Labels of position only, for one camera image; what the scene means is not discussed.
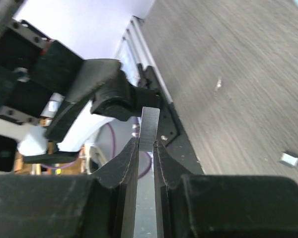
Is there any small staple strip piece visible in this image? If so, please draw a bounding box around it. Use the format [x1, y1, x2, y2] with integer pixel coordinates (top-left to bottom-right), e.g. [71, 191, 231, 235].
[279, 151, 298, 168]

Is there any silver staple strip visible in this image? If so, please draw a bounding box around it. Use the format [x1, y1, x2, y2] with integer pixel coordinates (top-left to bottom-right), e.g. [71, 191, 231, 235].
[139, 107, 160, 152]

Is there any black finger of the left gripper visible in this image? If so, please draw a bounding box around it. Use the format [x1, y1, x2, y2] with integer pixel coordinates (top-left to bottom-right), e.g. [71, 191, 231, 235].
[22, 150, 80, 164]

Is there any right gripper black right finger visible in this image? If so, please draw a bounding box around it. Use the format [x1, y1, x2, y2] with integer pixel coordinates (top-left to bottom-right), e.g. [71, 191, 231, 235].
[153, 141, 298, 238]

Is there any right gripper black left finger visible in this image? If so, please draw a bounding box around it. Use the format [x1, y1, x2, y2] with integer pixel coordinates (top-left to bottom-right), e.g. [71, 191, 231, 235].
[0, 138, 139, 238]

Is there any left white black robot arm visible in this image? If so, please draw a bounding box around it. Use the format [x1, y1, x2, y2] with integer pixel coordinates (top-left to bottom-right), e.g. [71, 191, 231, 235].
[0, 19, 161, 174]

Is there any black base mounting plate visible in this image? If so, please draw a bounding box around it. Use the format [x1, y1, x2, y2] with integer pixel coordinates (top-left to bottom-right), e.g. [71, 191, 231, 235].
[137, 63, 203, 175]

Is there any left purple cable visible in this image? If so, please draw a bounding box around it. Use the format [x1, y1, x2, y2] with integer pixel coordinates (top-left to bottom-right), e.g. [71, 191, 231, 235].
[43, 121, 153, 179]

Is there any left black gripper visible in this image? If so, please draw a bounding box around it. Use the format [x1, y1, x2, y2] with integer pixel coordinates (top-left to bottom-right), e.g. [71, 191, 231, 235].
[0, 19, 121, 171]

